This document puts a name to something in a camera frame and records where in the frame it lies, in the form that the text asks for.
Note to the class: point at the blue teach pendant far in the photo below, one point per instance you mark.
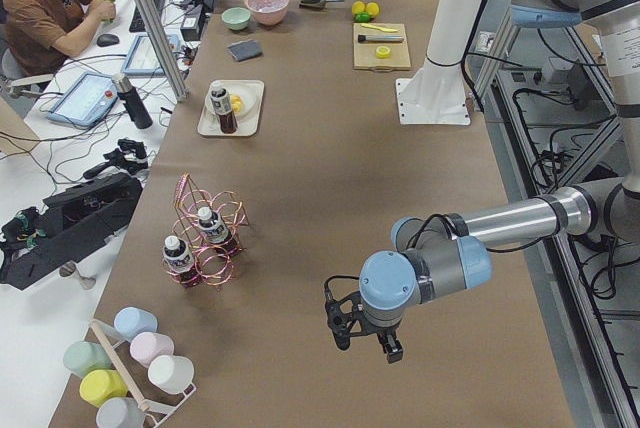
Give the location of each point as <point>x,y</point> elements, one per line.
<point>141,59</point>

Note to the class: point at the blue teach pendant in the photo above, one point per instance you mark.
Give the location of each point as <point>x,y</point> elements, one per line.
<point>141,59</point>
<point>86,102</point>

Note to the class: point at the metal ice scoop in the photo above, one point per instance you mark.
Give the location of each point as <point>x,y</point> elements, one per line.
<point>317,5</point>

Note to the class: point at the beige rectangular tray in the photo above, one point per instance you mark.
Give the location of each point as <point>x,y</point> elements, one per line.
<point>208,125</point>

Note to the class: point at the blue teach pendant near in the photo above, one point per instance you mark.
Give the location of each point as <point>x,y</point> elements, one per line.
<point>86,102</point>

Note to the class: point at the dark grey folded cloth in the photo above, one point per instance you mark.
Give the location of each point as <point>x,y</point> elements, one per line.
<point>245,50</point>

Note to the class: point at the light blue cup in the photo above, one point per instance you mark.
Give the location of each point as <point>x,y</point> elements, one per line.
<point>132,321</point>

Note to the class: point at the grey cup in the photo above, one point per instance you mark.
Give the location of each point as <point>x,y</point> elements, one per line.
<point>120,412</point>

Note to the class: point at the bottle in rack rear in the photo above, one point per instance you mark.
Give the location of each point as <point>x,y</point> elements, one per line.
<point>215,230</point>

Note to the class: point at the white cup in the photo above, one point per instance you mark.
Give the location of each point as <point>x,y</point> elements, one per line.
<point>173,374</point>

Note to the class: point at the copper wire bottle rack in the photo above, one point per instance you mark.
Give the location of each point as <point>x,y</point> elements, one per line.
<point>215,268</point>

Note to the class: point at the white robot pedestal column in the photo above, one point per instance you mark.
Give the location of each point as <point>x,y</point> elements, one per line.
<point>436,95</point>

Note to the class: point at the mint green bowl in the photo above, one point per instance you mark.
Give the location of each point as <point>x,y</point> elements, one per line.
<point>236,18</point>

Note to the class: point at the white round plate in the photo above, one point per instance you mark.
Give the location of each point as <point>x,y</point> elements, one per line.
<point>250,91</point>

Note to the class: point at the pink cup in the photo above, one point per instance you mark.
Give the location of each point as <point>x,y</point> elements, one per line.
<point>147,346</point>

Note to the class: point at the yellow cup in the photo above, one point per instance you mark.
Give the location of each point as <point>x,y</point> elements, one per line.
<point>100,385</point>

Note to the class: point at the bottle in rack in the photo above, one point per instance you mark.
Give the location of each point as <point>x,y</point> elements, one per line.
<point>180,262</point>
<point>215,230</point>

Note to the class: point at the yellow plastic knife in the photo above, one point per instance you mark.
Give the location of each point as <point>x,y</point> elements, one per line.
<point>380,28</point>

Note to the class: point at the yellow lemon half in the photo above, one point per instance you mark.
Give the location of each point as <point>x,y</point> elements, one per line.
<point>383,52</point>

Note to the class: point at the black computer mouse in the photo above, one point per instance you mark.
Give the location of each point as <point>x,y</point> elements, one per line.
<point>107,39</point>

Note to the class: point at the green lime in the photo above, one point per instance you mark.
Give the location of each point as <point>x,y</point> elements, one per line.
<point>362,17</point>

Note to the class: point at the yellow glazed donut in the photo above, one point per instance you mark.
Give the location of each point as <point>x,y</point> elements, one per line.
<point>237,104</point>

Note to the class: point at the dark drink bottle on tray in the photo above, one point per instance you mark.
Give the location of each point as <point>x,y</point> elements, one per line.
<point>219,97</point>

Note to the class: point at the black thermos bottle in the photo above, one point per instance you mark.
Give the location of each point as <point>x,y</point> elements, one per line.
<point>132,101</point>

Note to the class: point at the wooden cutting board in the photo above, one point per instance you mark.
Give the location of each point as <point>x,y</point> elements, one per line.
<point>364,53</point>

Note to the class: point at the mint green cup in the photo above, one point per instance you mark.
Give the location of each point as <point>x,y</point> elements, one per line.
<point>83,357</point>

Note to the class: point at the pink bowl with ice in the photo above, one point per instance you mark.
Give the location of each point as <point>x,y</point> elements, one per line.
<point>267,12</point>

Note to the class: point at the seated person brown shirt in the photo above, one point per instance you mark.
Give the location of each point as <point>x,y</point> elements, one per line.
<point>43,34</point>

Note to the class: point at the black handled knife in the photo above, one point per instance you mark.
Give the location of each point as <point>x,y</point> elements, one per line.
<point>363,38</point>

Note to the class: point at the bottle in rack front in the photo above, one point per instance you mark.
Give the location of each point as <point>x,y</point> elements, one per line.
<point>180,262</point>

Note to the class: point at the aluminium frame post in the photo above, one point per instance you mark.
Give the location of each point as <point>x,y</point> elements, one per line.
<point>162,48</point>

